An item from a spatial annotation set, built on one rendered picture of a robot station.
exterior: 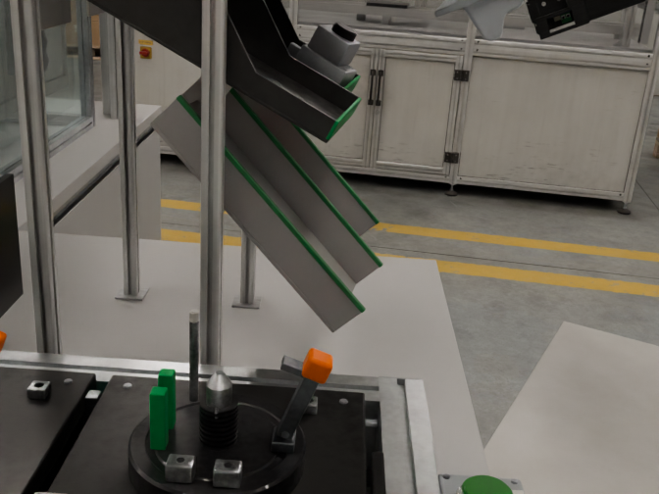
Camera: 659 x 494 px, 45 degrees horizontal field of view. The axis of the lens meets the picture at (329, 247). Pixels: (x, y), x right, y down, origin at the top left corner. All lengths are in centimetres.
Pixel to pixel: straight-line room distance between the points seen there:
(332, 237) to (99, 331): 36
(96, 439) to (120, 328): 43
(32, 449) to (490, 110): 413
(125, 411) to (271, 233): 22
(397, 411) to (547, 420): 27
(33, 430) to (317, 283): 30
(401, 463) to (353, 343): 41
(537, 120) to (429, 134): 61
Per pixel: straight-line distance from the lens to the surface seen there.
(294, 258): 80
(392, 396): 78
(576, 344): 118
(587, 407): 103
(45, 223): 82
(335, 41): 96
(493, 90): 463
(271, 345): 106
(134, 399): 75
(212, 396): 63
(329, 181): 106
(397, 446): 72
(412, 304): 121
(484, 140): 469
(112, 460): 68
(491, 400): 269
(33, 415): 74
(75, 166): 186
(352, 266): 93
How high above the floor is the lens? 137
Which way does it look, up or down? 21 degrees down
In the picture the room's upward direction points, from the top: 4 degrees clockwise
